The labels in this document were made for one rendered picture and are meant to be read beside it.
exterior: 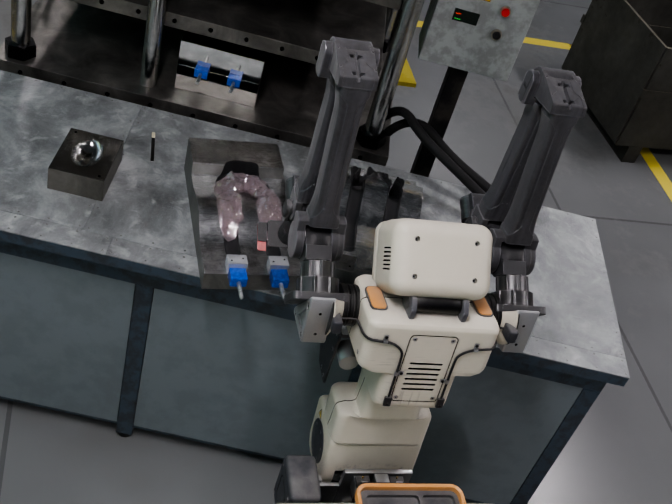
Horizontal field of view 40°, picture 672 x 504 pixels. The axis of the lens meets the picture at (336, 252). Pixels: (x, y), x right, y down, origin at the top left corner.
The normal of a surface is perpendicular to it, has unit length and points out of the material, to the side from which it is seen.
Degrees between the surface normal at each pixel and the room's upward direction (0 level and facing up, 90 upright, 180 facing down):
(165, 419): 90
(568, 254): 0
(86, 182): 90
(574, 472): 0
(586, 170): 0
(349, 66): 13
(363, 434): 82
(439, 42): 90
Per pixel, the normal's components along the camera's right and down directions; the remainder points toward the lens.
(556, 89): 0.26, -0.57
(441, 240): 0.27, 0.00
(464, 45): -0.08, 0.64
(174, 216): 0.23, -0.73
